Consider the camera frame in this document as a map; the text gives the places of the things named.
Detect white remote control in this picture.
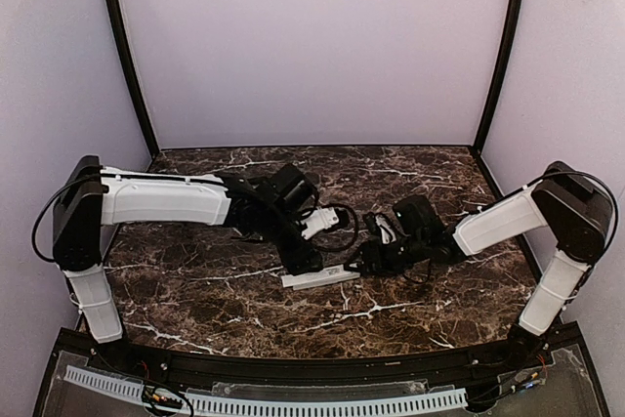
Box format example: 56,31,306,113
281,265,360,290

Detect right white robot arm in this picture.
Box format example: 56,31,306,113
344,161,619,367

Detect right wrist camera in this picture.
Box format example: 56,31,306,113
363,212,397,244

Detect right grey cable duct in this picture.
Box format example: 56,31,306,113
187,389,468,417

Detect right black camera cable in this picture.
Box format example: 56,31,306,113
541,167,617,267

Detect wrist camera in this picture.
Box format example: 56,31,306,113
363,212,397,244
300,207,350,240

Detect black frame post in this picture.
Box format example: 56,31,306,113
473,0,522,154
104,0,160,158

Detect black front rail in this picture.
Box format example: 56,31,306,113
54,328,540,388

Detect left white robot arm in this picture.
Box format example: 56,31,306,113
41,155,339,344

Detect grey cable duct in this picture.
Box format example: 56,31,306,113
63,365,193,415
187,389,468,417

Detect left black frame post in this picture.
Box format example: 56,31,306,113
104,0,160,158

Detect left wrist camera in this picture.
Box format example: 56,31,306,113
300,207,350,240

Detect left grey cable duct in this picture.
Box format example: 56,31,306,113
63,365,193,415

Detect right black frame post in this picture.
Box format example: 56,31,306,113
473,0,522,154

